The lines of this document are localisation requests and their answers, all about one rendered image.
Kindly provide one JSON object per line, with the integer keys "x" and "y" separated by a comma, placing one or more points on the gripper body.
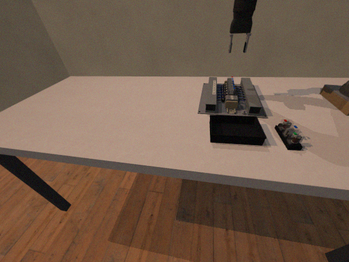
{"x": 242, "y": 16}

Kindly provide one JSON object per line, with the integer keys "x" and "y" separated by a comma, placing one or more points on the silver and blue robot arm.
{"x": 345, "y": 89}

